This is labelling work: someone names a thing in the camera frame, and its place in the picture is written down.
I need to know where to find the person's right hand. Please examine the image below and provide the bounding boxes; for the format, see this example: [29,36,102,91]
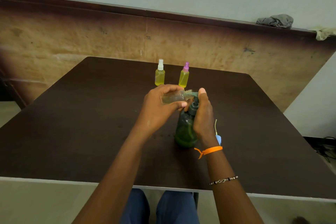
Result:
[193,88,219,145]

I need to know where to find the person's left hand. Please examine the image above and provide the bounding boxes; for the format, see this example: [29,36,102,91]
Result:
[136,84,188,138]

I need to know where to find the clear small bottle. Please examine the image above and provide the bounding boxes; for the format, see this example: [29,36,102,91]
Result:
[162,89,194,105]

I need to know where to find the green pump bottle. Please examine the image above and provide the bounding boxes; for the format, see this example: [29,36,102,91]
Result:
[175,92,200,149]

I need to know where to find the person's right forearm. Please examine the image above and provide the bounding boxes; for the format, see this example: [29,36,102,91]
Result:
[201,139,264,224]

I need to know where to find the person's left forearm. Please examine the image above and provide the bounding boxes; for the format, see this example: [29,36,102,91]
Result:
[72,127,156,224]

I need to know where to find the yellow spray bottle pink cap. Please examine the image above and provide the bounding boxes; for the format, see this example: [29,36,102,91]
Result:
[178,62,190,88]

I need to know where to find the yellow spray bottle white cap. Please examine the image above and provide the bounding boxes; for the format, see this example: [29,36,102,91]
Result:
[155,59,166,86]

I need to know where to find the blue spray cap with tube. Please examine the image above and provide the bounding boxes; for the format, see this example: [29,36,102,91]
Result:
[214,119,222,146]

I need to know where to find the orange wrist thread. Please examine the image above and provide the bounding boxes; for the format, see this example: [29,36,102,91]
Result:
[194,146,223,160]

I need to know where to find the person's legs in blue trousers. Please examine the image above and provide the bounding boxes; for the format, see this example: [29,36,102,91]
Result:
[119,188,200,224]

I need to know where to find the grey crumpled cloth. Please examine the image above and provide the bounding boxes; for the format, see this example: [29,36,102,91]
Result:
[256,14,294,29]

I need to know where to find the brown wooden partition board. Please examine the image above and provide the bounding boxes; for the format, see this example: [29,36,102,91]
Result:
[0,0,336,113]

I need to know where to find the pale yellow crumpled cloth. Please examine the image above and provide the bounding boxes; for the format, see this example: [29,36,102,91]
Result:
[314,26,336,41]

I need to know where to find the beaded bracelet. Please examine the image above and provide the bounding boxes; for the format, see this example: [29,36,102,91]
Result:
[209,176,239,186]

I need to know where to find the black cables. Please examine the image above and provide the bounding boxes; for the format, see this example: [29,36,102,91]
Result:
[304,136,336,164]

